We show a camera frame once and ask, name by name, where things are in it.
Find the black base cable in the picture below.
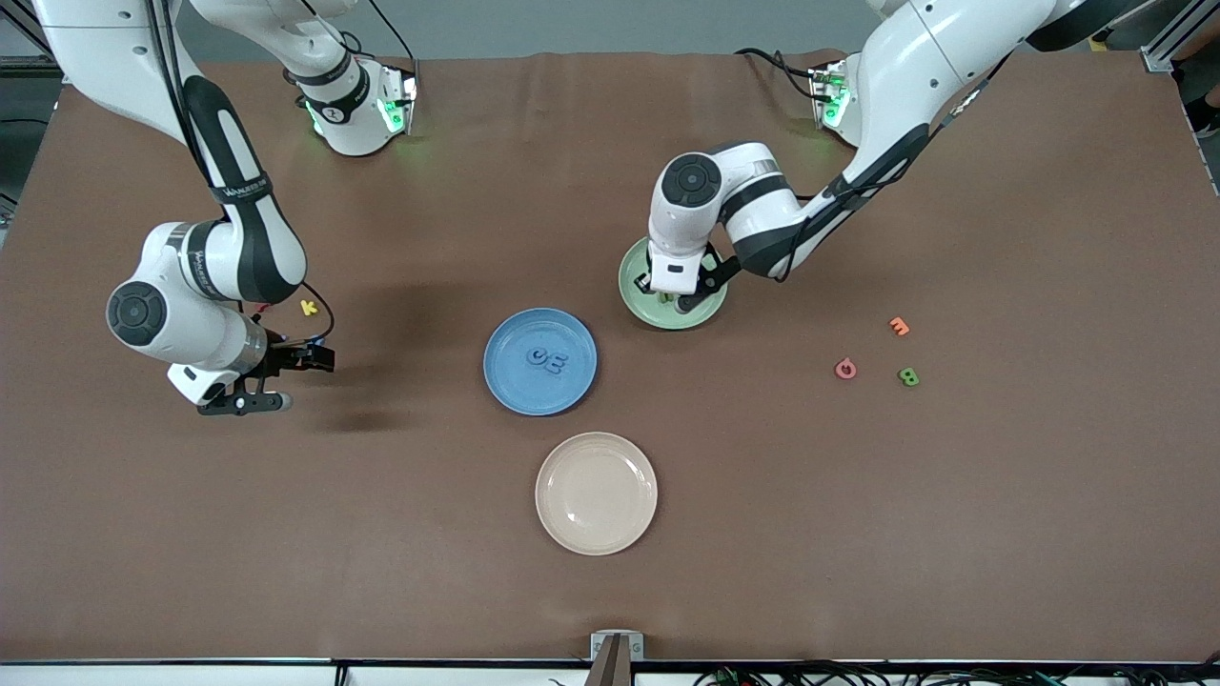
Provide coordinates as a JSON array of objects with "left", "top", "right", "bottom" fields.
[{"left": 734, "top": 46, "right": 832, "bottom": 102}]

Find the white table edge rail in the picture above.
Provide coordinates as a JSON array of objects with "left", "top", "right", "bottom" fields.
[{"left": 0, "top": 659, "right": 1220, "bottom": 686}]

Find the grey base connector plate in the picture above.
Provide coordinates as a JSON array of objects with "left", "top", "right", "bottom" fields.
[
  {"left": 376, "top": 59, "right": 421, "bottom": 140},
  {"left": 809, "top": 60, "right": 851, "bottom": 131}
]

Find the green plate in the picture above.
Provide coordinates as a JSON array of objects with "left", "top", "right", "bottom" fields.
[{"left": 618, "top": 236, "right": 729, "bottom": 332}]

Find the grey metal bracket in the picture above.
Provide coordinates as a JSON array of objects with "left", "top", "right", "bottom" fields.
[{"left": 590, "top": 630, "right": 645, "bottom": 662}]

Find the beige plate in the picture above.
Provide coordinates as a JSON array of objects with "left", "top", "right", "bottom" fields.
[{"left": 535, "top": 432, "right": 659, "bottom": 556}]

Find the blue plate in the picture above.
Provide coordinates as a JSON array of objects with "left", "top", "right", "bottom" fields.
[{"left": 482, "top": 307, "right": 600, "bottom": 417}]

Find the brown table mat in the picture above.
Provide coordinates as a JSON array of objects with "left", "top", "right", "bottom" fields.
[{"left": 0, "top": 50, "right": 1220, "bottom": 665}]

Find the bystander person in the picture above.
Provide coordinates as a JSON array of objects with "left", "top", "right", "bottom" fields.
[{"left": 1180, "top": 52, "right": 1220, "bottom": 140}]

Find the tangled cable bundle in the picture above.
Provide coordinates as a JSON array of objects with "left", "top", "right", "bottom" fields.
[{"left": 694, "top": 657, "right": 1220, "bottom": 686}]

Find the aluminium frame post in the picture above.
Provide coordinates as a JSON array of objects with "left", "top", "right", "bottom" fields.
[
  {"left": 0, "top": 0, "right": 68, "bottom": 87},
  {"left": 1139, "top": 0, "right": 1220, "bottom": 73}
]

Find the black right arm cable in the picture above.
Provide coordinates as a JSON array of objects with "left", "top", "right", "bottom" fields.
[{"left": 143, "top": 0, "right": 336, "bottom": 349}]

